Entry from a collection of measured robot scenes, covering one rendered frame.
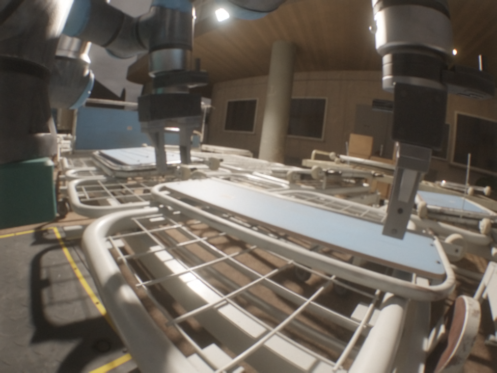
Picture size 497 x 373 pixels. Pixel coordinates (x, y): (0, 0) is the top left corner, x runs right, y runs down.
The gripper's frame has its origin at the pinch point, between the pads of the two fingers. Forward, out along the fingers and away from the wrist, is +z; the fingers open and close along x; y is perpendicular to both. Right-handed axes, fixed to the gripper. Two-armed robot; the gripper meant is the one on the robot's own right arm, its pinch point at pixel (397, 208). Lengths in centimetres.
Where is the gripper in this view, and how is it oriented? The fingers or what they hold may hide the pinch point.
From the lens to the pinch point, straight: 28.8
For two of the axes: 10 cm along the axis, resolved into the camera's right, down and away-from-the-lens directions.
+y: -8.1, -2.1, 5.6
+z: -0.1, 9.4, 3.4
